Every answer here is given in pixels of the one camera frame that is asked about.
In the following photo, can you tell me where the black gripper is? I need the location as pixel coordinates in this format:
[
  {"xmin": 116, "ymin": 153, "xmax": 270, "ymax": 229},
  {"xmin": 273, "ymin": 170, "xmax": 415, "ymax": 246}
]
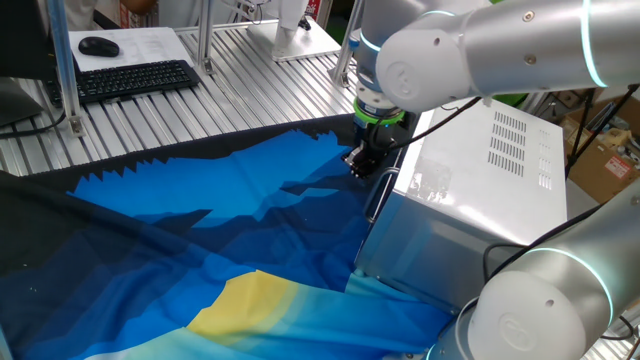
[{"xmin": 341, "ymin": 118, "xmax": 407, "ymax": 179}]

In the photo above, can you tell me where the silver microwave door handle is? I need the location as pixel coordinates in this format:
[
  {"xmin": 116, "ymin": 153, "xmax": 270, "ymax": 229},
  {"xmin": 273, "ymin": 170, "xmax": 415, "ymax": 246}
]
[{"xmin": 363, "ymin": 167, "xmax": 401, "ymax": 225}]

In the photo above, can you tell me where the silver Galanz microwave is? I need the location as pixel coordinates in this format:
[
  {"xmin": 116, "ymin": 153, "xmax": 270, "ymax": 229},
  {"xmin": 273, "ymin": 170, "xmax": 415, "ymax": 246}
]
[{"xmin": 353, "ymin": 97, "xmax": 570, "ymax": 316}]

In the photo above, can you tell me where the green fabric backdrop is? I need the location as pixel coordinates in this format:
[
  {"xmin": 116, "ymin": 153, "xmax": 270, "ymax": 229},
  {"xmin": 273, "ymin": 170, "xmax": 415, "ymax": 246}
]
[{"xmin": 492, "ymin": 92, "xmax": 530, "ymax": 107}]

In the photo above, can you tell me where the white stand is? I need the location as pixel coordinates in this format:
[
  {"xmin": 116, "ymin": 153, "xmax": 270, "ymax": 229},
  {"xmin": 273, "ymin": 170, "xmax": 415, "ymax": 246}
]
[{"xmin": 276, "ymin": 0, "xmax": 311, "ymax": 47}]

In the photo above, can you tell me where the blue mountain print cloth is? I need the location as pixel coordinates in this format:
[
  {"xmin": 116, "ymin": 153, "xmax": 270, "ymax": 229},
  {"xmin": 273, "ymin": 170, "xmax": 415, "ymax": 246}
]
[{"xmin": 0, "ymin": 113, "xmax": 454, "ymax": 360}]

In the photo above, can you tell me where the black tripod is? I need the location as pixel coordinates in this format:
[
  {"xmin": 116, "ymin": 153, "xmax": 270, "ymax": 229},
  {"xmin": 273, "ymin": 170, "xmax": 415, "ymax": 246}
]
[{"xmin": 564, "ymin": 84, "xmax": 640, "ymax": 179}]

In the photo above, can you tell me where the brown cardboard box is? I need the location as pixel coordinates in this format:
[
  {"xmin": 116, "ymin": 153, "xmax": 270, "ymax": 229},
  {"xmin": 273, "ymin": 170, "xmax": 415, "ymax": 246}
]
[{"xmin": 558, "ymin": 89, "xmax": 640, "ymax": 204}]

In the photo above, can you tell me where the white paper sheet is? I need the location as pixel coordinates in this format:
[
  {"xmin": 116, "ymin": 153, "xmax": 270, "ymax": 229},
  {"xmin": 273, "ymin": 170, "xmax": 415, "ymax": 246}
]
[{"xmin": 68, "ymin": 26, "xmax": 195, "ymax": 73}]

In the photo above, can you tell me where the black computer keyboard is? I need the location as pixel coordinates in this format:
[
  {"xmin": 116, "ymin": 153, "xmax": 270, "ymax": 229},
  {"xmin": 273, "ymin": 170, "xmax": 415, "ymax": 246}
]
[{"xmin": 44, "ymin": 59, "xmax": 202, "ymax": 107}]

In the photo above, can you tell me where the black computer mouse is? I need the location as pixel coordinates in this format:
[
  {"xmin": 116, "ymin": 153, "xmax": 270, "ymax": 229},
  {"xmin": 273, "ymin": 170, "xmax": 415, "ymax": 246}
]
[{"xmin": 78, "ymin": 35, "xmax": 121, "ymax": 58}]

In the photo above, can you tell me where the black computer monitor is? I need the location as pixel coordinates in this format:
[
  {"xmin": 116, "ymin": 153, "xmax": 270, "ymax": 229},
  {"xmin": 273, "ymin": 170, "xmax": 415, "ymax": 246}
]
[{"xmin": 0, "ymin": 0, "xmax": 57, "ymax": 129}]

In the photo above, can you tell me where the green wrist adapter ring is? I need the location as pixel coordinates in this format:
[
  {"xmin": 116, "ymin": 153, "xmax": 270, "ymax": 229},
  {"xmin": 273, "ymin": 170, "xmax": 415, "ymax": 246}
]
[{"xmin": 352, "ymin": 97, "xmax": 407, "ymax": 127}]

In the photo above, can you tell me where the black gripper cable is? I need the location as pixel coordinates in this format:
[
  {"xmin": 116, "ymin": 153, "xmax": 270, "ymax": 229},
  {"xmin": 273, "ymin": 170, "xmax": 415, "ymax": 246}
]
[{"xmin": 367, "ymin": 95, "xmax": 484, "ymax": 154}]

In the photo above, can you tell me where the aluminium frame post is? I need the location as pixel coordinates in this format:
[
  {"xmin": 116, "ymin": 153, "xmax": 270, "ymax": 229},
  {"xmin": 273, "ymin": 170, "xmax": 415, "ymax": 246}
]
[
  {"xmin": 44, "ymin": 0, "xmax": 86, "ymax": 138},
  {"xmin": 328, "ymin": 0, "xmax": 365, "ymax": 89},
  {"xmin": 196, "ymin": 0, "xmax": 217, "ymax": 76}
]

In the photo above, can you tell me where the flat metal base plate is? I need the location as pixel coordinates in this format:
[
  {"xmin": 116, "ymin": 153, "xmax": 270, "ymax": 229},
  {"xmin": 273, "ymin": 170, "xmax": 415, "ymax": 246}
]
[{"xmin": 246, "ymin": 17, "xmax": 343, "ymax": 63}]

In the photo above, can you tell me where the horizontal aluminium rail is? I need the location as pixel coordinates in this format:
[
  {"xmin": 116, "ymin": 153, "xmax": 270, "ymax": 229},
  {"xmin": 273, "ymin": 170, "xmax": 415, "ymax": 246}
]
[{"xmin": 172, "ymin": 18, "xmax": 281, "ymax": 35}]

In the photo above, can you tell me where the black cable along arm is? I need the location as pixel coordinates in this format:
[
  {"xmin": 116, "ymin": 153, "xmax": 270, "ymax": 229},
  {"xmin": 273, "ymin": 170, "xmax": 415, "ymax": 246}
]
[{"xmin": 434, "ymin": 203, "xmax": 604, "ymax": 344}]

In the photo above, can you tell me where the black monitor cable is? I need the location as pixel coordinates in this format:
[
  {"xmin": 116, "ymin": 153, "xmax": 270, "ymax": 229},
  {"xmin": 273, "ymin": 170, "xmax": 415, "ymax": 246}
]
[{"xmin": 0, "ymin": 110, "xmax": 69, "ymax": 141}]

